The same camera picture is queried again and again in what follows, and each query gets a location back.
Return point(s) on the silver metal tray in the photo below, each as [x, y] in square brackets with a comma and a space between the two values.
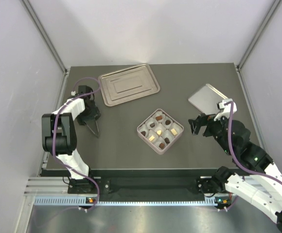
[128, 84]

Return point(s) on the white cable duct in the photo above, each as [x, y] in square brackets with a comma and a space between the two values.
[87, 201]

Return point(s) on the silver tin lid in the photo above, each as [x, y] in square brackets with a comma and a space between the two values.
[206, 98]

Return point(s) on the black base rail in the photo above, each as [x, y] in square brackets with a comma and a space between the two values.
[162, 185]

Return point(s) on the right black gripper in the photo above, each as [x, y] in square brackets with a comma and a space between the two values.
[202, 119]

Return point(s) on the white paper cup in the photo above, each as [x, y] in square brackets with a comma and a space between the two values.
[151, 123]
[143, 129]
[168, 134]
[159, 127]
[159, 113]
[177, 128]
[157, 143]
[163, 123]
[152, 133]

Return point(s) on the brown chocolate piece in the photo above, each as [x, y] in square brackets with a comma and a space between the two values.
[159, 118]

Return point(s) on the metal tongs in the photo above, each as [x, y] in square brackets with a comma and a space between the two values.
[93, 127]

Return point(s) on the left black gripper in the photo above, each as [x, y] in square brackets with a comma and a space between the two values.
[95, 113]

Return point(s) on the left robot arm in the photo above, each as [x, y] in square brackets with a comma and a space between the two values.
[59, 134]

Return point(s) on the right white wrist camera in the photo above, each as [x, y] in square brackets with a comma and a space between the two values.
[225, 108]

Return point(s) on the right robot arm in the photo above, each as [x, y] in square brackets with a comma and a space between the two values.
[234, 138]

